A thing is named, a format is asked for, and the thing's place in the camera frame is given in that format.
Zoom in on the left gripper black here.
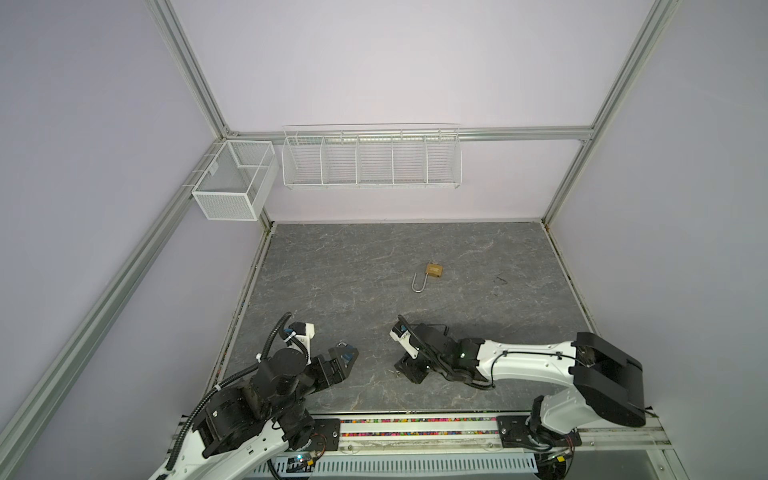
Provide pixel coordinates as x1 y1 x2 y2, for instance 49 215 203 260
267 346 359 418

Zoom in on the brass padlock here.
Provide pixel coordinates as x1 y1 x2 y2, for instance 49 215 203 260
411 263 444 294

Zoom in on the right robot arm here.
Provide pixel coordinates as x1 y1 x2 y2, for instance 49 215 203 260
389 317 646 451

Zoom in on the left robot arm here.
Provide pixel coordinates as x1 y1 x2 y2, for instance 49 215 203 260
152 313 359 479

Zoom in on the white mesh box basket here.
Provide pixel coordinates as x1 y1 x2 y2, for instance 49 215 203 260
192 140 279 222

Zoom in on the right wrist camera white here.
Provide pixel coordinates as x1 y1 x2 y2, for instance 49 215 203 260
389 321 419 359

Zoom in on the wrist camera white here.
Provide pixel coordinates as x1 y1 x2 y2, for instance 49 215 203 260
389 321 419 359
282 322 315 354

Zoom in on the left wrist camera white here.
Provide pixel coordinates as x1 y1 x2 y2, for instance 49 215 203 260
282 322 315 354

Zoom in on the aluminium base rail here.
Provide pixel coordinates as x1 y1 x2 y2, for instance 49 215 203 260
158 409 667 460

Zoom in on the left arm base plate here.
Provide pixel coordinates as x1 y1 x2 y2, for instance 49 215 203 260
292 417 341 452

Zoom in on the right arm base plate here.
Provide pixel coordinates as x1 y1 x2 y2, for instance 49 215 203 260
496 415 553 452

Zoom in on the white wire shelf basket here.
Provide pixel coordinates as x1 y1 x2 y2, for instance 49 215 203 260
282 123 463 189

